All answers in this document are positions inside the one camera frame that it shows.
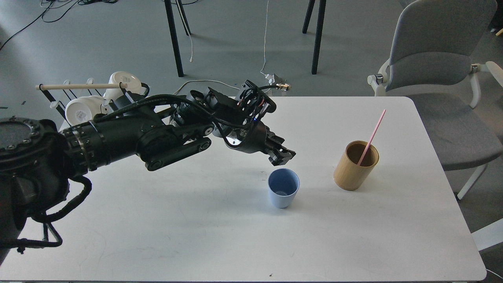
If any grey office chair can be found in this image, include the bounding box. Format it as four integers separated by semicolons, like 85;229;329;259
367;0;502;200

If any white mug rear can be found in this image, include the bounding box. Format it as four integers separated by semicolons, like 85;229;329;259
104;71;143;101

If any blue plastic cup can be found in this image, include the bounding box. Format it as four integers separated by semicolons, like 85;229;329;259
267;168;300;208

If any white mug front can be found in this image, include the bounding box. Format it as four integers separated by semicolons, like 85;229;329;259
65;95;107;126

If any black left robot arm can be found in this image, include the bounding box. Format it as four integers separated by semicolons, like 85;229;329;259
0;81;295;261

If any black table leg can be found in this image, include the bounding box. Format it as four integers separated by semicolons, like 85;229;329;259
164;0;191;77
302;0;327;75

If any pink chopstick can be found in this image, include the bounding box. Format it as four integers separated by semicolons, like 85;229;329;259
357;109;387;165

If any black table leg right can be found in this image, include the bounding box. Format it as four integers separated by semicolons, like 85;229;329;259
302;0;327;75

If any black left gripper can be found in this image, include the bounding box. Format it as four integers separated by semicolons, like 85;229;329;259
226;122;296;166

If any black wire mug rack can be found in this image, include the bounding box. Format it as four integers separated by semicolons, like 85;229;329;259
36;82;150;125

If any white plug adapter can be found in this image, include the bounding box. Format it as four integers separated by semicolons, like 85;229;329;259
264;73;285;86

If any black table leg left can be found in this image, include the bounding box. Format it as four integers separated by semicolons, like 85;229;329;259
164;0;191;77

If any bamboo cylindrical holder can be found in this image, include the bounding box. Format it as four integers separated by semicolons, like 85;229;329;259
333;140;379;191

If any white power cable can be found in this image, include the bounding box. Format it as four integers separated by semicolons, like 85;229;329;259
172;0;272;97

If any white mug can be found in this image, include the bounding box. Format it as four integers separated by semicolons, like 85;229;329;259
104;71;143;101
65;95;107;126

